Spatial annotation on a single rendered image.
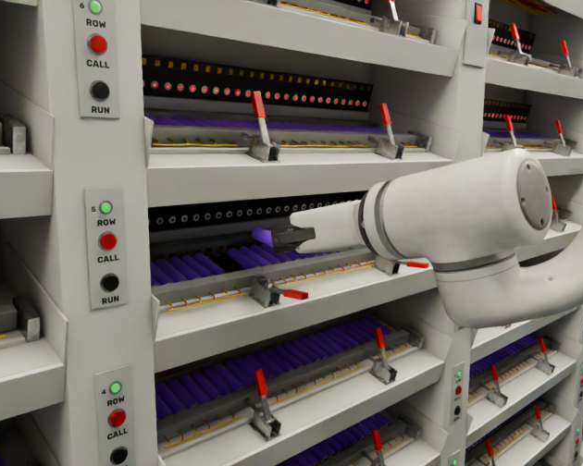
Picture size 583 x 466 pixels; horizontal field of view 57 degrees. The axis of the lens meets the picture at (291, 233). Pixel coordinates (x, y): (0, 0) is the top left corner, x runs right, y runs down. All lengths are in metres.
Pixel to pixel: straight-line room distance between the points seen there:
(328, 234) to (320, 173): 0.19
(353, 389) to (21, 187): 0.61
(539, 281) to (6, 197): 0.48
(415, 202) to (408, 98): 0.59
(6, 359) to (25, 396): 0.04
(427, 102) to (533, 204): 0.60
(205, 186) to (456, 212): 0.29
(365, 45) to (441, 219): 0.41
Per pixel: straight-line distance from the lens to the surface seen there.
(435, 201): 0.50
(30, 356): 0.60
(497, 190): 0.47
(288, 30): 0.73
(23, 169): 0.55
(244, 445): 0.78
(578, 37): 1.71
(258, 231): 0.73
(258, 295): 0.73
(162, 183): 0.60
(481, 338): 1.23
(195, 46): 0.87
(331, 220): 0.57
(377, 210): 0.54
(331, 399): 0.89
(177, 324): 0.66
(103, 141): 0.57
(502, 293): 0.51
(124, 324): 0.60
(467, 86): 1.06
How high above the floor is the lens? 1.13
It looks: 9 degrees down
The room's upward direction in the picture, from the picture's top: straight up
